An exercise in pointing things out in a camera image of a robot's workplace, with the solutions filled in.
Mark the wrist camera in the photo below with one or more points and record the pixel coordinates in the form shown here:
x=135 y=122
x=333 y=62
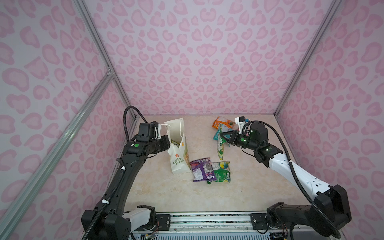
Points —
x=149 y=131
x=241 y=121

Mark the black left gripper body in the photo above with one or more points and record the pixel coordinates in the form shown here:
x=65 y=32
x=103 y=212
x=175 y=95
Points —
x=159 y=144

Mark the aluminium frame post right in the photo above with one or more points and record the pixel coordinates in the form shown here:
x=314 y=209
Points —
x=329 y=17

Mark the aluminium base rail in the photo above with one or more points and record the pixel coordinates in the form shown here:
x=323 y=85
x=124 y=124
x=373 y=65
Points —
x=219 y=226

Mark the white paper bag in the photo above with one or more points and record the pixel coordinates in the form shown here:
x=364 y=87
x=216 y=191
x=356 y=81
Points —
x=179 y=157

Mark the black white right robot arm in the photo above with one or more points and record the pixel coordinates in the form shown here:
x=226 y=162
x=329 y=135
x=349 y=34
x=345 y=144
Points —
x=328 y=209

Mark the aluminium diagonal frame bar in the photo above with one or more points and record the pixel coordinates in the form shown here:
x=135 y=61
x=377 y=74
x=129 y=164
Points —
x=21 y=204

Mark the orange snack packet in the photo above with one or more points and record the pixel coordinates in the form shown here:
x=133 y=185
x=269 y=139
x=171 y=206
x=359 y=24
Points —
x=223 y=121

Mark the green Fox's candy packet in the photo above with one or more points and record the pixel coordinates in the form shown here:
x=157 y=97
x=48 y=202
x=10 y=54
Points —
x=177 y=144

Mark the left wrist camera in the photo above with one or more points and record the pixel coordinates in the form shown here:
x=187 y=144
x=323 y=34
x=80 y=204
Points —
x=149 y=131

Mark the green candy packet bottom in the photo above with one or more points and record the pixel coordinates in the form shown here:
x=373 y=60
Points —
x=222 y=172

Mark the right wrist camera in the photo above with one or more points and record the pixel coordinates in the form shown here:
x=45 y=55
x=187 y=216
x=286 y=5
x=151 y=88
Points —
x=241 y=121

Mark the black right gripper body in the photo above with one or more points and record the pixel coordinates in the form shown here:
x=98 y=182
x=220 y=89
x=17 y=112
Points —
x=245 y=141

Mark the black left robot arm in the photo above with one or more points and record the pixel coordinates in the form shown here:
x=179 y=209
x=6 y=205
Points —
x=120 y=192

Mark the teal snack packet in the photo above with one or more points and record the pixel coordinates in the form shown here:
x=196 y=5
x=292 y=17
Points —
x=217 y=136

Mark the aluminium frame post left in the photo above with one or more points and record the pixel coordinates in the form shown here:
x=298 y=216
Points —
x=90 y=25

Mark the purple candy packet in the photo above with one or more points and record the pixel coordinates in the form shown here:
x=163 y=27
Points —
x=202 y=170

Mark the aluminium frame post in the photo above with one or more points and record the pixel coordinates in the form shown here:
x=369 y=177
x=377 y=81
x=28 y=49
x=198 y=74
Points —
x=329 y=17
x=90 y=25

